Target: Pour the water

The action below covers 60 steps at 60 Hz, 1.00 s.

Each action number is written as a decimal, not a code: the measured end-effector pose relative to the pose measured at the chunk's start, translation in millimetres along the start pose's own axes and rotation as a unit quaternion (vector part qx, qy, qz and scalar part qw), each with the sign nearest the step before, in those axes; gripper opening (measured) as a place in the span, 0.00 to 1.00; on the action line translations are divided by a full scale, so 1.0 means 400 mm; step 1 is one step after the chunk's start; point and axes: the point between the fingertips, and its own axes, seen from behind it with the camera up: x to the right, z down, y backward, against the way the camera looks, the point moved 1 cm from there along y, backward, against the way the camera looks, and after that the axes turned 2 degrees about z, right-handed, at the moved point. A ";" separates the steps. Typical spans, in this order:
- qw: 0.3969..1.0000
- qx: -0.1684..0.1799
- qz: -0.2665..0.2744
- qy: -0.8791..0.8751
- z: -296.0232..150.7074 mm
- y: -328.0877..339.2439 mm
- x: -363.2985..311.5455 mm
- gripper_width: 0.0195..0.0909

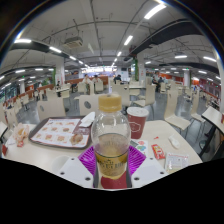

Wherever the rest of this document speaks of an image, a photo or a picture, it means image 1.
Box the ceiling lights group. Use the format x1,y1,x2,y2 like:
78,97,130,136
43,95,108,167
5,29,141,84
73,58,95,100
0,3,218,88

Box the colourful printed leaflet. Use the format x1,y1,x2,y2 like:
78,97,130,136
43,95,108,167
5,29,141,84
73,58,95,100
129,139,149,158

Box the clear tea bottle yellow cap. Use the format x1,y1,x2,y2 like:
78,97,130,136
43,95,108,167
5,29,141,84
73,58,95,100
90,93,132,181

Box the beige chairs group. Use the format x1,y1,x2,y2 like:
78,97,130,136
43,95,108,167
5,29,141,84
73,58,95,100
0,78,224,134

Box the brown food tray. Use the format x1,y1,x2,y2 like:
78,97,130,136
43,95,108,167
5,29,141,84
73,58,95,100
28,115,96,150

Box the red sauce packet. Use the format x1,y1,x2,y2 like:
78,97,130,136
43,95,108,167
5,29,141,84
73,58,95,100
151,143,166,160

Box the beige table black legs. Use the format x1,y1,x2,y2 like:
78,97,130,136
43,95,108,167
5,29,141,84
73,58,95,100
0,120,8,138
200,105,224,134

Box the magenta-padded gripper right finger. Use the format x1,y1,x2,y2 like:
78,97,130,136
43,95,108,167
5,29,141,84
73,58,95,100
128,145,168,189

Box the white sachet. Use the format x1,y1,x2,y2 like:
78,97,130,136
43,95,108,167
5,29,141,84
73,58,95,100
168,134,181,149

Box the white paper napkin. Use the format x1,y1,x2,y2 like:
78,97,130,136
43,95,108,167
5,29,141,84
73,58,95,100
78,111,97,128

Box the ceiling air conditioner unit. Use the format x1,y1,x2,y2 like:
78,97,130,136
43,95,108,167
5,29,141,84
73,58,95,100
63,35,84,49

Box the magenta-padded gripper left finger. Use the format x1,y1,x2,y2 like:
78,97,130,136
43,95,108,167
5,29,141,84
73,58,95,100
57,145,99,189

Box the red paper cup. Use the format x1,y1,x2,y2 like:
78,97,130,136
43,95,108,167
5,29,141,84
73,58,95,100
126,106,150,140

